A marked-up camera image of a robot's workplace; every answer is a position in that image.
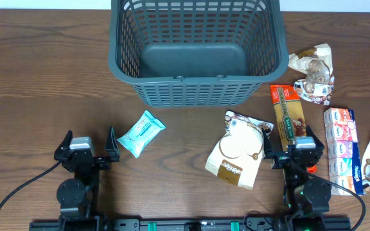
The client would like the beige Panitee snack bag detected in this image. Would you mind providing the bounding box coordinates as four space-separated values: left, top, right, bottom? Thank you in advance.
205 110 274 190

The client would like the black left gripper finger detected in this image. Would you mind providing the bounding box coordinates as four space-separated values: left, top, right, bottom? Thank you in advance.
105 126 120 157
55 130 73 155

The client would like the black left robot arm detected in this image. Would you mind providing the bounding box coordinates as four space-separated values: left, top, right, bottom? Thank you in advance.
54 127 120 231

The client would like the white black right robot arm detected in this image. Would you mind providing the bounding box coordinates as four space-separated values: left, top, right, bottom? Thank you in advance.
262 126 331 230

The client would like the Kleenex tissue multipack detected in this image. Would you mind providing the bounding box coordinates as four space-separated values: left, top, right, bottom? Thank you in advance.
324 108 364 196

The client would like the teal wet wipes pack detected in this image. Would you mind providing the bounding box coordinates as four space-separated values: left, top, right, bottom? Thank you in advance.
117 110 166 158

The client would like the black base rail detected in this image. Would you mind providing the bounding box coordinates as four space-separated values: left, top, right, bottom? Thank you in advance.
29 216 351 231

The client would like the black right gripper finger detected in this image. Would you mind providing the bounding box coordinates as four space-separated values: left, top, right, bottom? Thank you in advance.
306 125 324 150
261 128 272 154

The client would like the orange spaghetti package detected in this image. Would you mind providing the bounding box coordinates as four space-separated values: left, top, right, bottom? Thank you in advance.
269 84 318 174

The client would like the grey plastic basket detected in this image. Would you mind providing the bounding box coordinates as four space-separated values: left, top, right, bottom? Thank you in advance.
108 0 288 107

